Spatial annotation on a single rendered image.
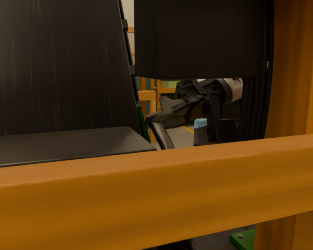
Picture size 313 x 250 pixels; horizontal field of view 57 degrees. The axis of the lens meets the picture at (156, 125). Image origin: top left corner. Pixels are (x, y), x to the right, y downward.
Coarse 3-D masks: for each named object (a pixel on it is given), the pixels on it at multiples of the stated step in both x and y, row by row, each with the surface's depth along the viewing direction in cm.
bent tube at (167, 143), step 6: (150, 114) 68; (156, 114) 68; (150, 120) 69; (150, 126) 69; (156, 126) 68; (162, 126) 68; (156, 132) 67; (162, 132) 67; (156, 138) 67; (162, 138) 66; (168, 138) 66; (162, 144) 66; (168, 144) 65
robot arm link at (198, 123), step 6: (198, 120) 139; (204, 120) 136; (198, 126) 138; (204, 126) 136; (198, 132) 138; (204, 132) 137; (198, 138) 139; (204, 138) 137; (198, 144) 140; (204, 144) 138; (210, 144) 138
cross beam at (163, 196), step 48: (240, 144) 36; (288, 144) 36; (0, 192) 24; (48, 192) 25; (96, 192) 27; (144, 192) 28; (192, 192) 30; (240, 192) 33; (288, 192) 35; (0, 240) 25; (48, 240) 26; (96, 240) 28; (144, 240) 29
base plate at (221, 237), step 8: (224, 232) 82; (232, 232) 82; (184, 240) 79; (192, 240) 79; (200, 240) 79; (208, 240) 79; (216, 240) 79; (224, 240) 79; (184, 248) 75; (192, 248) 75; (200, 248) 75; (208, 248) 75; (216, 248) 75; (224, 248) 75; (232, 248) 75
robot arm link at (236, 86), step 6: (222, 78) 74; (228, 78) 73; (234, 78) 73; (240, 78) 74; (228, 84) 73; (234, 84) 73; (240, 84) 73; (234, 90) 73; (240, 90) 74; (234, 96) 74; (240, 96) 75
